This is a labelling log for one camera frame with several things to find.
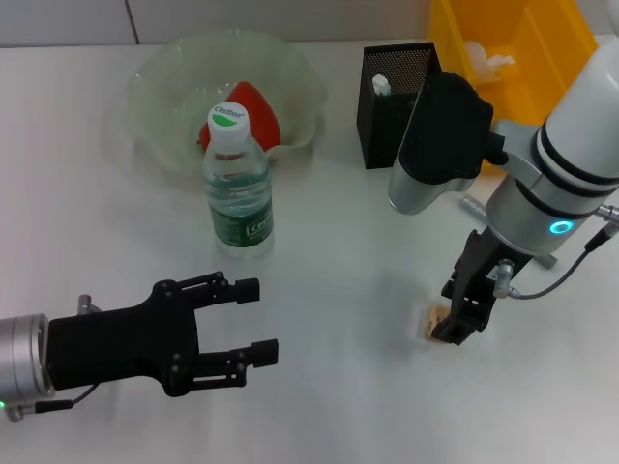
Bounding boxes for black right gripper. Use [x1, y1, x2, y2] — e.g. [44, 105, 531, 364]
[433, 225, 533, 347]

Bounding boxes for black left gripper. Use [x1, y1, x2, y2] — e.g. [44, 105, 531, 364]
[47, 272, 280, 398]

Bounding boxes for beige eraser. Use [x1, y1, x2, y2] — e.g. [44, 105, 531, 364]
[425, 304, 451, 342]

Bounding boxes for grey glitter pen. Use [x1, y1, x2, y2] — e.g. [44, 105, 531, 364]
[458, 193, 558, 270]

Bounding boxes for clear water bottle green label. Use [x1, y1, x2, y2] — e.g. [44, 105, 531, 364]
[201, 101, 276, 262]

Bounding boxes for red-orange wrinkled orange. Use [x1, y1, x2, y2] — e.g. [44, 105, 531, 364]
[199, 80, 282, 151]

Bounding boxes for white paper ball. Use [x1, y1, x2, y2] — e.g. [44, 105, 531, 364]
[463, 41, 516, 86]

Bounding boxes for black mesh pen holder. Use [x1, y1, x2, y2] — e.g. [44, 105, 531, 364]
[356, 42, 449, 170]

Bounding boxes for pale green glass fruit plate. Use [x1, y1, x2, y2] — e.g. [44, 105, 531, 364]
[126, 29, 326, 180]

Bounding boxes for yellow plastic bin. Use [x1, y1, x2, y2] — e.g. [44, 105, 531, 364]
[427, 0, 601, 170]

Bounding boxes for left gripper cable silver plug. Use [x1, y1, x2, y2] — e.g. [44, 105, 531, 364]
[4, 293, 101, 424]

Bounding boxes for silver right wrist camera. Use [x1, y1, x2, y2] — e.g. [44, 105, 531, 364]
[389, 71, 495, 217]

